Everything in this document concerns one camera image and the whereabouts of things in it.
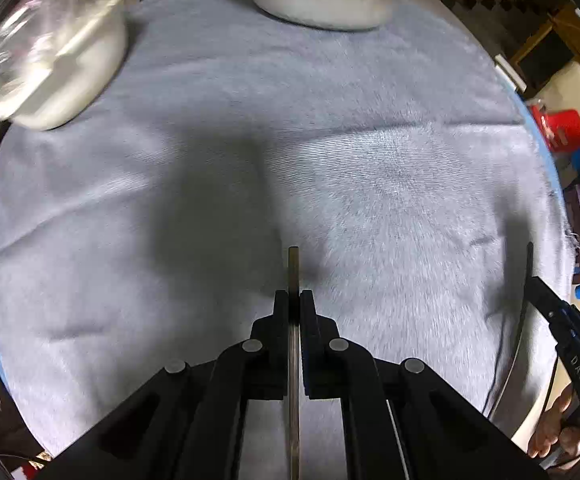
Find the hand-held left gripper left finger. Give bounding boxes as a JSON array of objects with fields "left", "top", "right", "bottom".
[{"left": 45, "top": 289, "right": 291, "bottom": 480}]

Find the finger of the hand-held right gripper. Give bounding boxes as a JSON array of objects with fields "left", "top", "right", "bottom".
[{"left": 524, "top": 276, "right": 578, "bottom": 333}]

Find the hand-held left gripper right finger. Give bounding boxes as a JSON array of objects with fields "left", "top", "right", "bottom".
[{"left": 300, "top": 289, "right": 550, "bottom": 480}]

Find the person's right hand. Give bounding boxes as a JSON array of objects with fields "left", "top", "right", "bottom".
[{"left": 527, "top": 385, "right": 580, "bottom": 461}]

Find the red plastic bucket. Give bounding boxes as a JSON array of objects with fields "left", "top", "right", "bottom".
[{"left": 528, "top": 105, "right": 580, "bottom": 153}]

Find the cream armchair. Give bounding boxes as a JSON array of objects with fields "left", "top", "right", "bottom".
[{"left": 532, "top": 60, "right": 580, "bottom": 111}]

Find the grey fleece table cloth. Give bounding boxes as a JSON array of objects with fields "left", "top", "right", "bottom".
[{"left": 0, "top": 0, "right": 580, "bottom": 480}]

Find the wooden staircase railing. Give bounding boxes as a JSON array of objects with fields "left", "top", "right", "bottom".
[{"left": 437, "top": 0, "right": 580, "bottom": 96}]

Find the clear plastic bag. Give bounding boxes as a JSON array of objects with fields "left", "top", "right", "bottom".
[{"left": 0, "top": 0, "right": 126, "bottom": 106}]

